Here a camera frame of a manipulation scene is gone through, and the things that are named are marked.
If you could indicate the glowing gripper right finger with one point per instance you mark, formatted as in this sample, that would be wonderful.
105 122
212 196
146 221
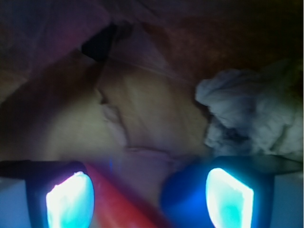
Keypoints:
259 191

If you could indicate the orange toy carrot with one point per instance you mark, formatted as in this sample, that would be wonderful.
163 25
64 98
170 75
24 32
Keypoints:
115 209

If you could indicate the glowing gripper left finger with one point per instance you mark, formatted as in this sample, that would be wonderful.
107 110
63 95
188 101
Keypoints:
45 194

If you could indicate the brown paper bag tray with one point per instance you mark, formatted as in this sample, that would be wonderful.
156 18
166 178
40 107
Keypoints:
61 61

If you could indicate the white paper ball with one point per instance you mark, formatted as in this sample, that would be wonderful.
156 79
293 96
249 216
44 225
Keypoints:
255 112

